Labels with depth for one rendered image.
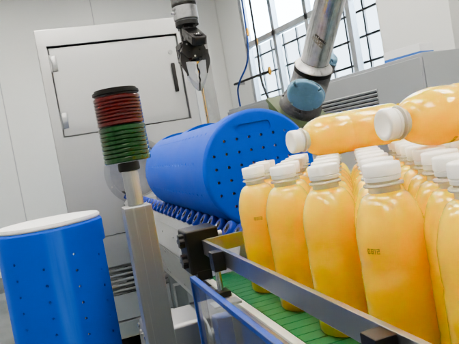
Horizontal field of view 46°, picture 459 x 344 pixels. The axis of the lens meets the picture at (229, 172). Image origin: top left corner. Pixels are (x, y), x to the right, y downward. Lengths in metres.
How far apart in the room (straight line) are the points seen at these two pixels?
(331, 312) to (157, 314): 0.26
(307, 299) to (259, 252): 0.29
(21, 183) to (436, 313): 5.94
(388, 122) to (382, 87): 2.42
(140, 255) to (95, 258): 0.75
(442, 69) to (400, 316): 2.48
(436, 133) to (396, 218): 0.16
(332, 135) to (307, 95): 0.75
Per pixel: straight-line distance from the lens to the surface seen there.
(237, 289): 0.99
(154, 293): 0.75
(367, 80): 3.17
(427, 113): 0.68
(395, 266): 0.56
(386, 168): 0.56
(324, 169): 0.67
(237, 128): 1.26
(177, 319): 1.02
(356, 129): 0.94
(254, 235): 0.91
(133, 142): 0.72
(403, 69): 2.97
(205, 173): 1.23
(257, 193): 0.90
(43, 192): 6.37
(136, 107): 0.73
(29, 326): 1.51
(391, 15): 4.40
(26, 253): 1.45
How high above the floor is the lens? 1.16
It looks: 3 degrees down
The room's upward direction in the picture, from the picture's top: 10 degrees counter-clockwise
